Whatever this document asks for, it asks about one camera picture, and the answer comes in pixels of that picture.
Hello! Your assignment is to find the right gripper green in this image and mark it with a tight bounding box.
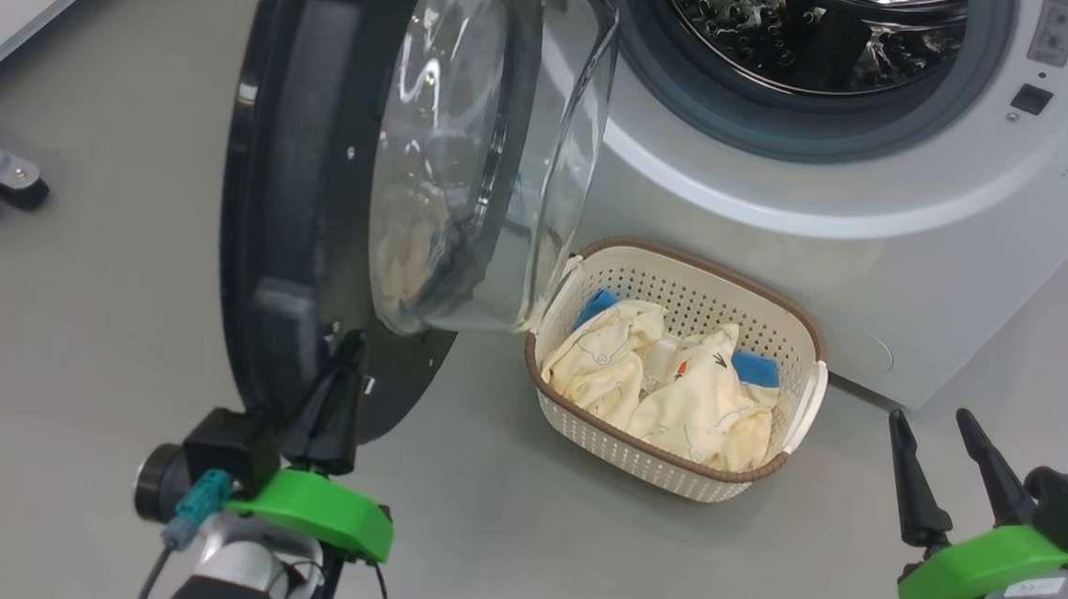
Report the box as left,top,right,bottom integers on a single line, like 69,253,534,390
877,404,1068,599

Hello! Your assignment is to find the black round glass washer door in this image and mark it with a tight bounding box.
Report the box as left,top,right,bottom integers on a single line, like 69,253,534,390
205,0,624,464

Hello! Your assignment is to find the cream perforated basket brown rim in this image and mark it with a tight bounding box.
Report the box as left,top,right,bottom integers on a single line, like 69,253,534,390
514,232,837,511

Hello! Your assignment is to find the cream garment carrot print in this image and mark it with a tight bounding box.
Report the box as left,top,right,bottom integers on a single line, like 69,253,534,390
624,316,785,475

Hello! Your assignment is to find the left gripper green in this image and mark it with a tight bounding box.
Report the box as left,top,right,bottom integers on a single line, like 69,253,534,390
225,322,408,565

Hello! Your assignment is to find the cream garment blue collar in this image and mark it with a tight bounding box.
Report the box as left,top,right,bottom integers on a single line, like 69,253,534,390
536,286,669,431

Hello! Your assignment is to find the white front-load washing machine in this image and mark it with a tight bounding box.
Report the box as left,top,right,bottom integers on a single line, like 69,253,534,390
528,0,1068,420

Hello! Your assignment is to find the washing machine drum interior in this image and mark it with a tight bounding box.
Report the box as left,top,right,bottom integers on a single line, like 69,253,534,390
648,0,971,107

